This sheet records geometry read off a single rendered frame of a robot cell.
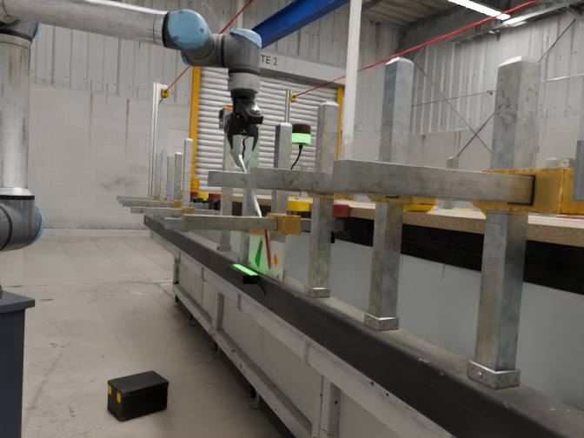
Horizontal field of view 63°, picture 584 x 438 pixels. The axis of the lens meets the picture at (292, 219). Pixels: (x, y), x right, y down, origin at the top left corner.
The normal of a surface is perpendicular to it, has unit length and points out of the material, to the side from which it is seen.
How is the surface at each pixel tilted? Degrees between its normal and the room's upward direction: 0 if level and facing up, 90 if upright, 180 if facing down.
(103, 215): 90
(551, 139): 90
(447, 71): 90
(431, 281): 90
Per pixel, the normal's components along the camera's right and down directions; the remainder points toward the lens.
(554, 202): -0.91, -0.04
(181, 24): 0.05, 0.07
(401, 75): 0.40, 0.07
